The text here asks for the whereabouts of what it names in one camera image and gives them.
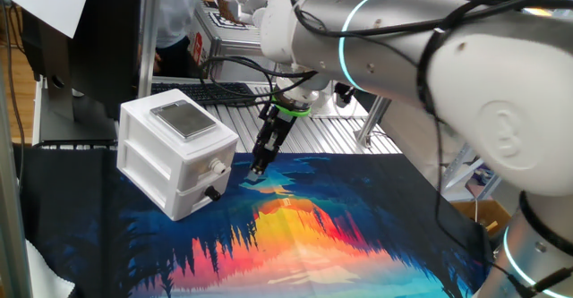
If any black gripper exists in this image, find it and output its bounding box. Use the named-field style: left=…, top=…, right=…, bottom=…
left=244, top=104, right=297, bottom=184

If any white drawer black knob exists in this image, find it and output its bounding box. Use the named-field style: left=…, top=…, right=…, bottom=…
left=172, top=167, right=233, bottom=222

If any white drawer cabinet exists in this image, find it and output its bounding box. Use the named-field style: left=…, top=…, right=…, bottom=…
left=116, top=88, right=240, bottom=222

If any black keyboard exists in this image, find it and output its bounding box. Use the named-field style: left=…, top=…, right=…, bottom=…
left=150, top=81, right=260, bottom=106

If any colourful sunset forest cloth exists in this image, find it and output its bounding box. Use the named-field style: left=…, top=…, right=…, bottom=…
left=13, top=148, right=493, bottom=298

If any grey metal plate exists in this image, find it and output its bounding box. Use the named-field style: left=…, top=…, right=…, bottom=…
left=150, top=100, right=219, bottom=140

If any silver equipment case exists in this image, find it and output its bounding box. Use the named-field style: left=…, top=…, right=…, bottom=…
left=187, top=0, right=287, bottom=83

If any black white marker board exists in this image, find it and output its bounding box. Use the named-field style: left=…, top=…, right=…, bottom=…
left=208, top=10, right=251, bottom=31

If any person in light shirt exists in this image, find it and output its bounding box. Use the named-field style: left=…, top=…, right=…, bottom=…
left=154, top=0, right=238, bottom=79

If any black computer monitor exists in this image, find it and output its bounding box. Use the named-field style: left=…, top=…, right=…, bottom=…
left=20, top=0, right=144, bottom=146

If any brown cardboard box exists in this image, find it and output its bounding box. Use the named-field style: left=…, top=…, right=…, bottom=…
left=449, top=198, right=512, bottom=239

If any white cloth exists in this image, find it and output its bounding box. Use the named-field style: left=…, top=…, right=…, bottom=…
left=26, top=239, right=75, bottom=298

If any green flange ring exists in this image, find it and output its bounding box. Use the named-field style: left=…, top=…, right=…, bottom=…
left=269, top=94, right=312, bottom=118

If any aluminium frame profile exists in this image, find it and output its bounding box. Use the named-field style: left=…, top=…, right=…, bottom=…
left=0, top=55, right=35, bottom=298
left=353, top=95, right=394, bottom=149
left=137, top=0, right=165, bottom=98

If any thin black cable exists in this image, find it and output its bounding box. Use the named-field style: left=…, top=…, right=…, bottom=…
left=429, top=114, right=536, bottom=297

